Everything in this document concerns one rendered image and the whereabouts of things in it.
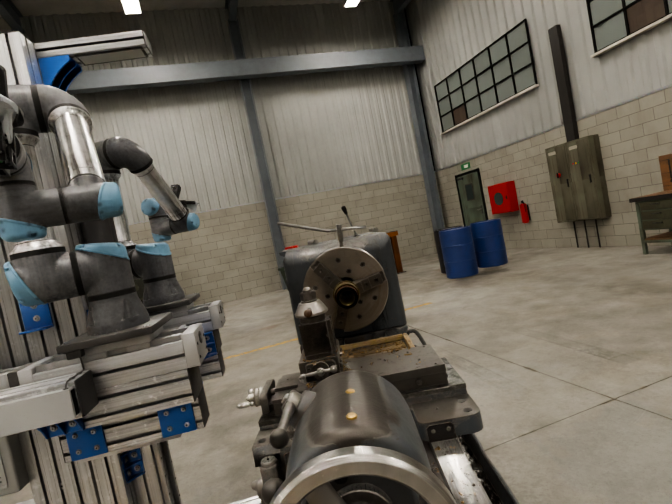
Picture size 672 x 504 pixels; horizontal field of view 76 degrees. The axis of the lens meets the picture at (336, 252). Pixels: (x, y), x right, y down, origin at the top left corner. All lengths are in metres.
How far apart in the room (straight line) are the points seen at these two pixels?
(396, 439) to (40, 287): 1.01
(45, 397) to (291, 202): 10.91
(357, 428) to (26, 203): 0.79
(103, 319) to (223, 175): 10.66
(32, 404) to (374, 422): 0.93
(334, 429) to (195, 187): 11.42
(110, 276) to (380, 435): 0.96
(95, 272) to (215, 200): 10.50
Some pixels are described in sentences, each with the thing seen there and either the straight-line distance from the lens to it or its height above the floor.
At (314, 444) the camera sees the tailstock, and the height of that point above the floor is 1.14.
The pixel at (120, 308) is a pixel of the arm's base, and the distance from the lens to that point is 1.23.
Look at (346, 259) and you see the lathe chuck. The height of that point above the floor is 1.19.
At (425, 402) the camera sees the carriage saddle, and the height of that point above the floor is 0.90.
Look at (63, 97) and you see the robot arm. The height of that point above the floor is 1.75.
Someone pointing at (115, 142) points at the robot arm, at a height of 1.77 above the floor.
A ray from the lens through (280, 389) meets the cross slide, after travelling 1.05.
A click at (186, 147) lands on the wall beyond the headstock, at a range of 11.92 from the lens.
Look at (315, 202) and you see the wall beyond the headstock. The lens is 12.00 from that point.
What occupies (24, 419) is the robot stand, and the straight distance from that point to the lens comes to 1.22.
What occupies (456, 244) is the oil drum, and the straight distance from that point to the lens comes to 7.96.
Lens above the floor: 1.31
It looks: 3 degrees down
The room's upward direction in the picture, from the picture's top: 11 degrees counter-clockwise
